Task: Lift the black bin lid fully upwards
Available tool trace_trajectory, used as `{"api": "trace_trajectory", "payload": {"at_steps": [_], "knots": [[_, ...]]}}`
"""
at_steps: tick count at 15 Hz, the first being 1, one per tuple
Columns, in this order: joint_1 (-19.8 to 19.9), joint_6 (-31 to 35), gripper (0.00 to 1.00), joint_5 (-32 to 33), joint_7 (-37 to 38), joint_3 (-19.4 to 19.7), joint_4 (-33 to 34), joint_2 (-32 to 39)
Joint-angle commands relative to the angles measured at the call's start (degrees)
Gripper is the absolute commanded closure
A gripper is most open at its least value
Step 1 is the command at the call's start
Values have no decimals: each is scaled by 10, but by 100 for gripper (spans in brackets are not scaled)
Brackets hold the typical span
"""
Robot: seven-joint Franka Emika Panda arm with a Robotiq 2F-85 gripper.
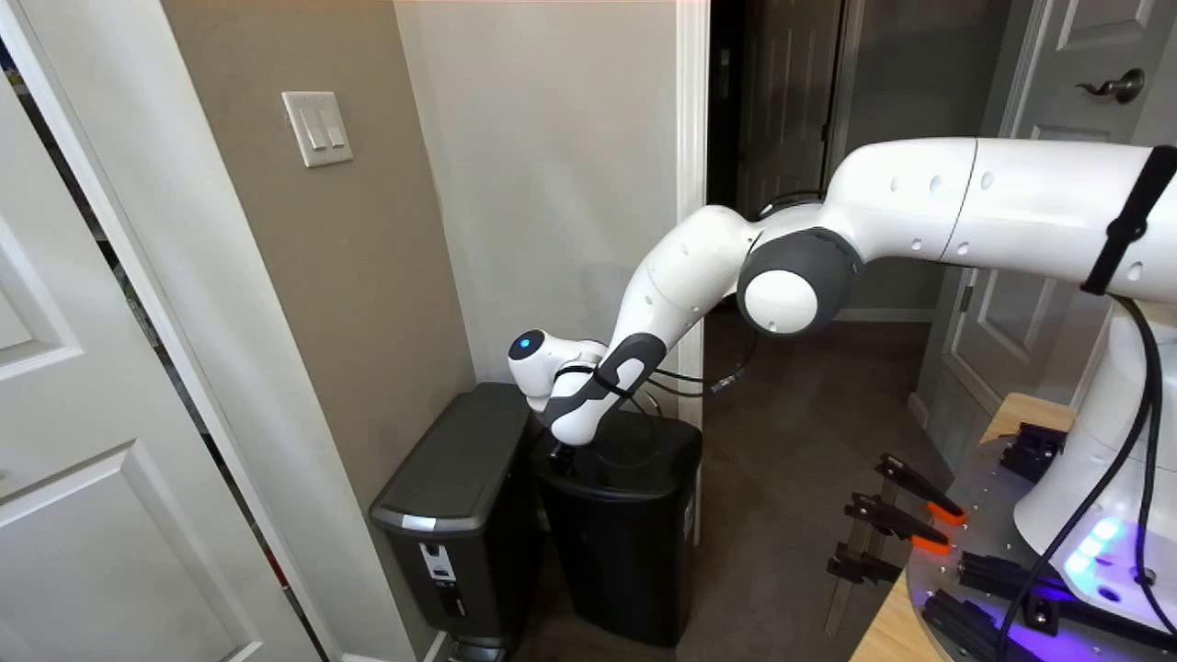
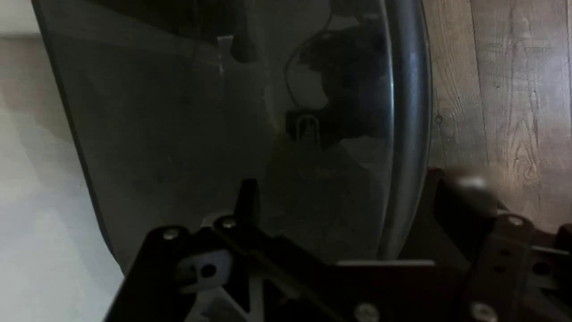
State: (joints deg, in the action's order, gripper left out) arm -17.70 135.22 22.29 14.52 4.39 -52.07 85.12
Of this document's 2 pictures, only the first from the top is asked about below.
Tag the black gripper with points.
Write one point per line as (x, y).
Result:
(560, 450)

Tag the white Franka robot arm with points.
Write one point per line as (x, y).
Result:
(979, 196)

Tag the black trash bin body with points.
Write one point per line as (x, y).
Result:
(625, 565)

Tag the gray step trash can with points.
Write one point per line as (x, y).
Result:
(462, 489)

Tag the black orange bar clamp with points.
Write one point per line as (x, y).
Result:
(866, 565)
(887, 516)
(914, 474)

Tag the dark wooden door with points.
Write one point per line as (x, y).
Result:
(793, 96)

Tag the silver robot mounting plate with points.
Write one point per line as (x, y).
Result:
(979, 516)

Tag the white panel door with lever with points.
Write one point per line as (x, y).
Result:
(1091, 39)

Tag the white double light switch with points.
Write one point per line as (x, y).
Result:
(318, 129)

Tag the black mounting bracket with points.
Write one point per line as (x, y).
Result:
(1036, 450)
(960, 623)
(997, 576)

